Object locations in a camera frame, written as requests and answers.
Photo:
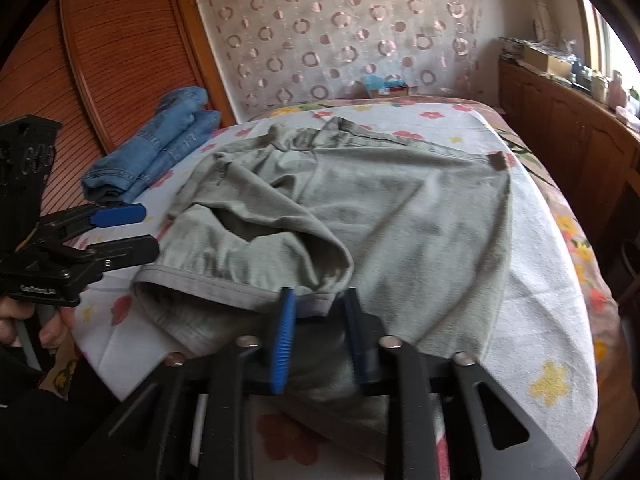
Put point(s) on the white floral bed sheet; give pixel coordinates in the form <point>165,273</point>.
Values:
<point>540,285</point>

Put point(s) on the window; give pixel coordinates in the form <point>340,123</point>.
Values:
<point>617,45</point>

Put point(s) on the white lace curtain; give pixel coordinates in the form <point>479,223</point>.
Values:
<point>537,0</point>

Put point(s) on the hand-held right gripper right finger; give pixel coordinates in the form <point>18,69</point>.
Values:
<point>357,345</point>

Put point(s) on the white jar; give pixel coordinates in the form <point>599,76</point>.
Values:
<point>599,89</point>

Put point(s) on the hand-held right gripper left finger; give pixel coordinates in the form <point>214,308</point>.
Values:
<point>282,340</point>

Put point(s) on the pink bottle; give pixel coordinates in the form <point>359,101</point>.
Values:
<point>616,91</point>

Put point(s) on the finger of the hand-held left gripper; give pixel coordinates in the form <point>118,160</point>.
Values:
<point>117,214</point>
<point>130,252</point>

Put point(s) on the wooden side cabinet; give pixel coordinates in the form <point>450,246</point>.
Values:
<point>565,125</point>

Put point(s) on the grey pants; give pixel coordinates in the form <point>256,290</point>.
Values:
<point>400,220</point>

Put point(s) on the circle-patterned sheer curtain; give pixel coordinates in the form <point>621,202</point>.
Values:
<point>350,25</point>

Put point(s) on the person's left hand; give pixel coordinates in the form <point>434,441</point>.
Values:
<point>55,330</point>

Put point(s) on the pink floral blanket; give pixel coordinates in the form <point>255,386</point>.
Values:
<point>565,210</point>

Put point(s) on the folded blue jeans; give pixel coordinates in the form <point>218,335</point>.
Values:
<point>165,135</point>

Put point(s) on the person's left forearm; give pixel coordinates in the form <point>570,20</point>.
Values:
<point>30,420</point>

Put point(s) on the wooden louvered wardrobe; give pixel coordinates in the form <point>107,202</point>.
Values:
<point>125,35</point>

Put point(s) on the small cardboard box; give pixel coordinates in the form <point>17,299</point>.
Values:
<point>400,91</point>

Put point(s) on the blue tissue pack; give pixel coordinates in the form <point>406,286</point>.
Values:
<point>374,84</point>

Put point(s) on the open cardboard box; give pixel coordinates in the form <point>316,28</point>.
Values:
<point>547,62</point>

